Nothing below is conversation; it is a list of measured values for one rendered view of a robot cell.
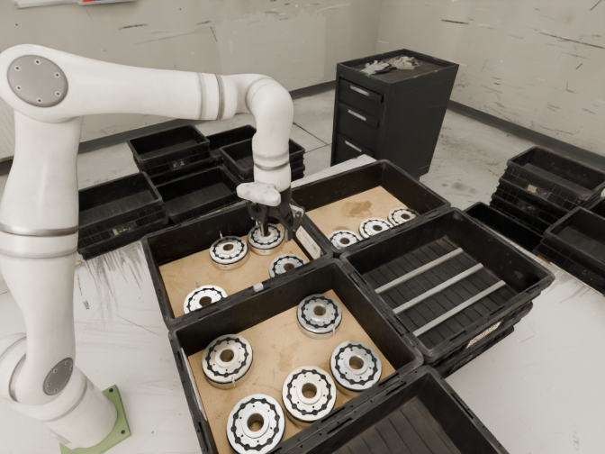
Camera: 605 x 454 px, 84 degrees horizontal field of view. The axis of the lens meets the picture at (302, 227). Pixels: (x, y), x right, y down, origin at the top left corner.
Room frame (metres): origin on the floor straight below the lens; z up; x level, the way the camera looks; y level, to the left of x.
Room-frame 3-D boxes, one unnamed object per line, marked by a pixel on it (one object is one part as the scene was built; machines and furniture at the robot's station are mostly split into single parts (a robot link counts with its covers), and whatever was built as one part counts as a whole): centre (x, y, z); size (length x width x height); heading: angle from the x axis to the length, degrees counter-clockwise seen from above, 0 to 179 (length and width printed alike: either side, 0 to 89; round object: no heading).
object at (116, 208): (1.23, 0.88, 0.37); 0.40 x 0.30 x 0.45; 125
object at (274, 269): (0.58, 0.03, 0.86); 0.10 x 0.10 x 0.01
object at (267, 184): (0.57, 0.07, 1.15); 0.11 x 0.09 x 0.06; 157
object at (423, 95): (2.19, -0.58, 0.45); 0.60 x 0.45 x 0.90; 125
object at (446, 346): (0.52, -0.33, 0.92); 0.40 x 0.30 x 0.02; 119
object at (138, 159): (1.79, 0.78, 0.37); 0.40 x 0.30 x 0.45; 125
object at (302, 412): (0.27, -0.01, 0.86); 0.10 x 0.10 x 0.01
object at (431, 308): (0.52, -0.33, 0.87); 0.40 x 0.30 x 0.11; 119
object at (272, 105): (0.58, 0.06, 1.25); 0.09 x 0.07 x 0.15; 25
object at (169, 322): (0.59, 0.17, 0.92); 0.40 x 0.30 x 0.02; 119
